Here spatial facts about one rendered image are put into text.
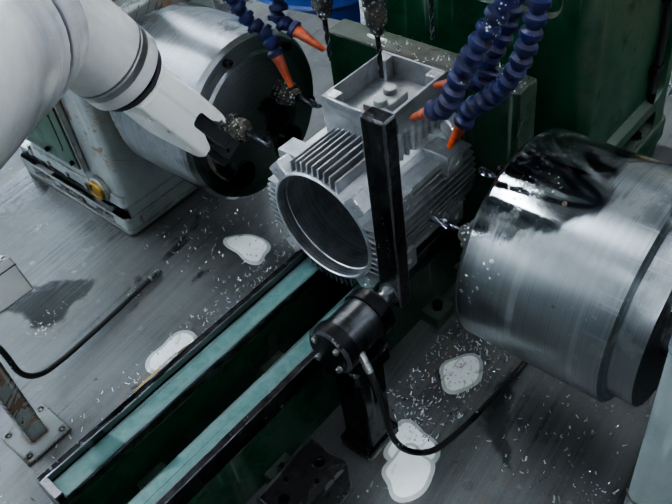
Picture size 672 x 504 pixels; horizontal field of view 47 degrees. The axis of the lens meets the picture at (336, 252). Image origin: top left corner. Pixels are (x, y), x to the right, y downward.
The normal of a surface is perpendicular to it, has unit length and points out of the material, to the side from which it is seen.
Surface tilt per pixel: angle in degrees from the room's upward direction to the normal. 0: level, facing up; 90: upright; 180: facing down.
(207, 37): 6
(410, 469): 0
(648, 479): 90
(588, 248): 36
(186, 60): 28
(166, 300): 0
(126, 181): 90
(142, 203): 90
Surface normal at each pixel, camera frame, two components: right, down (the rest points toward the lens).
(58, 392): -0.12, -0.71
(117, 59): 0.73, 0.43
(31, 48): 0.98, -0.18
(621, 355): -0.66, 0.41
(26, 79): 0.99, 0.11
